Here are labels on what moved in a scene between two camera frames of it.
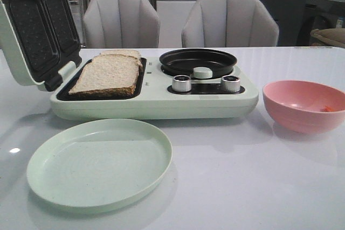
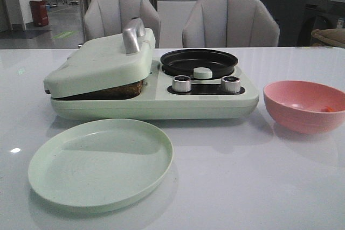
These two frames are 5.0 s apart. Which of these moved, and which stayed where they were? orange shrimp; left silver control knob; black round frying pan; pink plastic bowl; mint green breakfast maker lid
Moved: mint green breakfast maker lid
Stayed: orange shrimp; left silver control knob; black round frying pan; pink plastic bowl
